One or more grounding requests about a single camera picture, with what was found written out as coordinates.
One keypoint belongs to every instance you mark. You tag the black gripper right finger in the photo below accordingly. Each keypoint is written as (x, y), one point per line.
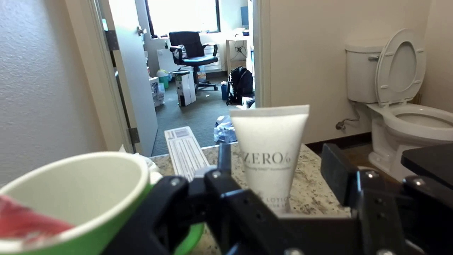
(377, 212)

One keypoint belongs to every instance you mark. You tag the white door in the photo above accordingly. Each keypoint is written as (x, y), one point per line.
(129, 71)

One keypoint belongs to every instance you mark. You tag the white storage cabinet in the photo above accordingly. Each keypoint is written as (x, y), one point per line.
(186, 86)

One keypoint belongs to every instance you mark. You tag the white cosmetic tube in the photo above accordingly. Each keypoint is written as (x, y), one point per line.
(271, 156)

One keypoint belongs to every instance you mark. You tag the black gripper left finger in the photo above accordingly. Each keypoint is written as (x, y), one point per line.
(235, 207)

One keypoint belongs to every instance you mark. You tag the white toothpaste box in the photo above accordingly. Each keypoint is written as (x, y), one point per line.
(186, 153)

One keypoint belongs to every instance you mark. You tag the white toilet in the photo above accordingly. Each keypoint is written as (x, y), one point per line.
(401, 93)

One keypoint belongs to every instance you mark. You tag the green mug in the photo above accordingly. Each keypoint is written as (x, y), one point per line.
(85, 193)

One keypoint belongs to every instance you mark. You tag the black office chair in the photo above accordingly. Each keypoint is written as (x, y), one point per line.
(192, 47)

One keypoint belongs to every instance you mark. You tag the black backpack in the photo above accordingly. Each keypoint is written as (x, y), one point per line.
(241, 85)

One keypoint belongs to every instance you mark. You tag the red white toothbrush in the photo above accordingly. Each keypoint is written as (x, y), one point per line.
(29, 221)

